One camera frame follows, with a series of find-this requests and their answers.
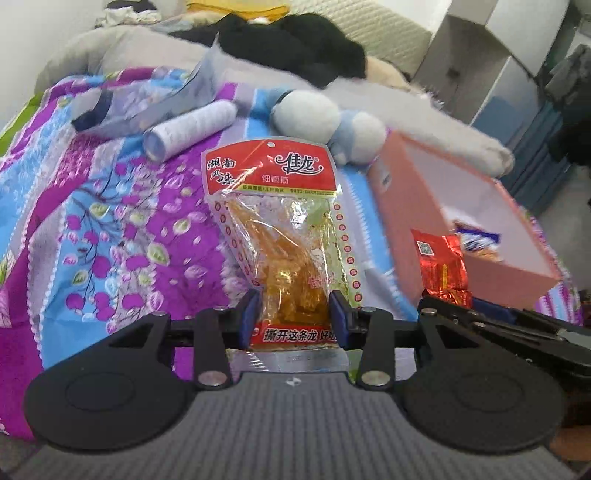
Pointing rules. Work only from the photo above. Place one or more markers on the pink and beige pillow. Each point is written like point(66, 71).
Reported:
point(385, 71)

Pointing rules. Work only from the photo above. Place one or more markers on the pile of clothes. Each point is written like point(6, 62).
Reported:
point(124, 14)

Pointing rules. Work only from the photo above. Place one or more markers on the pink cardboard box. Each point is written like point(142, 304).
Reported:
point(397, 207)

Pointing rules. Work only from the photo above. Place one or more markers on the blue curtain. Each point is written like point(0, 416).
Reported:
point(538, 152)

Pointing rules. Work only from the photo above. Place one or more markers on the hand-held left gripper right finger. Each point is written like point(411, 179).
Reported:
point(340, 318)

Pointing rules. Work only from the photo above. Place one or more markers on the person's right hand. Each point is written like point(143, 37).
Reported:
point(577, 445)

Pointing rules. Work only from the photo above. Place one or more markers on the blue board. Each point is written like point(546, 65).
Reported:
point(494, 110)

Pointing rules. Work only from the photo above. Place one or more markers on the black jacket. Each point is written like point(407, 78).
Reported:
point(300, 41)

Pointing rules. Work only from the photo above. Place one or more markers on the white and blue plush toy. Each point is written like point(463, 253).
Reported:
point(304, 115)

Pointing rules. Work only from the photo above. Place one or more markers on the floral bedsheet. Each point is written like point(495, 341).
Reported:
point(115, 207)

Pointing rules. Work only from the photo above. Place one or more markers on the clear red label snack packet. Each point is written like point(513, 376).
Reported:
point(277, 230)

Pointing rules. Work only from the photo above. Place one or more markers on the clear plastic bag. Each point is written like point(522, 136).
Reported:
point(138, 106)

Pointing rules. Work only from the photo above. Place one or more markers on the red foil snack packet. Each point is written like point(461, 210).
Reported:
point(438, 263)

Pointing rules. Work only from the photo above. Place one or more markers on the quilted cream headboard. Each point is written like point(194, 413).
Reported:
point(383, 32)

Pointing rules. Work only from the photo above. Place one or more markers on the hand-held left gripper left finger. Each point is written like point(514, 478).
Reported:
point(251, 318)

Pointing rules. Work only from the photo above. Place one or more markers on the yellow cloth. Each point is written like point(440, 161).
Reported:
point(240, 8)

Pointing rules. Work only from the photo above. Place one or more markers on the white spray bottle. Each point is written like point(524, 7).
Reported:
point(189, 129)

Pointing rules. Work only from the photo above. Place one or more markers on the dark hanging clothes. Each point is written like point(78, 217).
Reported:
point(572, 101)

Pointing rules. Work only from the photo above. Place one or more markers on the white cabinet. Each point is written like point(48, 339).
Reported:
point(475, 41)

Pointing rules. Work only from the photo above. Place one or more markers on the blue and orange snack packet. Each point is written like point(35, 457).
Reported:
point(480, 242)

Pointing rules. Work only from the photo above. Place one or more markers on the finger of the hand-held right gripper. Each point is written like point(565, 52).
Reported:
point(494, 310)
point(521, 328)

